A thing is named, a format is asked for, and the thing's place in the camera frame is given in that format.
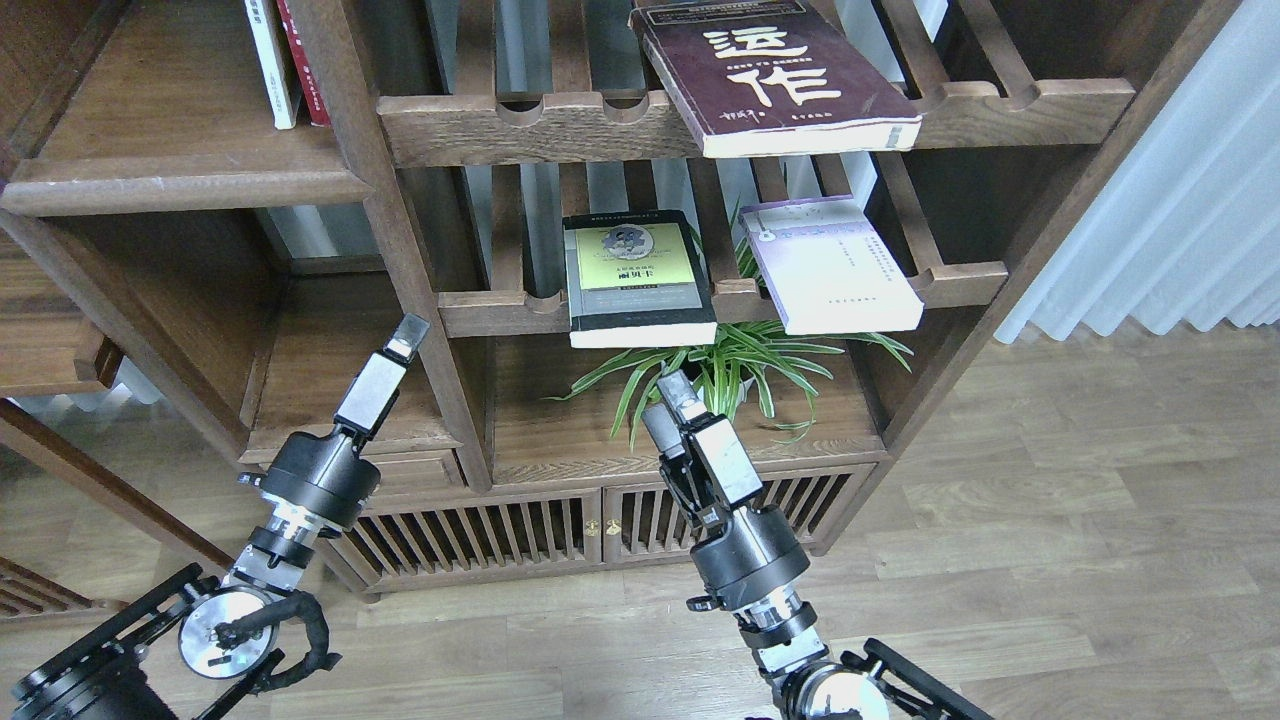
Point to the dark wooden bookshelf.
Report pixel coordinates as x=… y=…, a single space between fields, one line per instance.
x=249 y=270

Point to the dark maroon book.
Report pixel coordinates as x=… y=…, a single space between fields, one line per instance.
x=771 y=78

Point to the white upright book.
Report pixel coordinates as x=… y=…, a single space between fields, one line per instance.
x=276 y=62

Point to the yellow and black book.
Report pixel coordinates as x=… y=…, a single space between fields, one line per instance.
x=635 y=280

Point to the red upright book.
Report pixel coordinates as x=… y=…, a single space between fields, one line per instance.
x=312 y=99

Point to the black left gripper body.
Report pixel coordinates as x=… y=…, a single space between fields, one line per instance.
x=324 y=475

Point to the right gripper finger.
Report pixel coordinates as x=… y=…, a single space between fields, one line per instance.
x=715 y=469
x=664 y=431

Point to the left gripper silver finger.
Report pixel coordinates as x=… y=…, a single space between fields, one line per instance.
x=374 y=390

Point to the white curtain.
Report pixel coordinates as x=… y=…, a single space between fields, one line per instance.
x=1186 y=230

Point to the green spider plant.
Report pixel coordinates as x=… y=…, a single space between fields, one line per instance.
x=744 y=356

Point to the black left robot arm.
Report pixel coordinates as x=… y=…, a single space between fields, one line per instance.
x=254 y=628

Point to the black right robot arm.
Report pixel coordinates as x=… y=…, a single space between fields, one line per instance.
x=781 y=633

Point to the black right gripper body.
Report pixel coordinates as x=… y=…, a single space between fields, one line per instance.
x=744 y=553

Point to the pale purple book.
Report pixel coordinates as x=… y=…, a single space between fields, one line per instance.
x=827 y=268

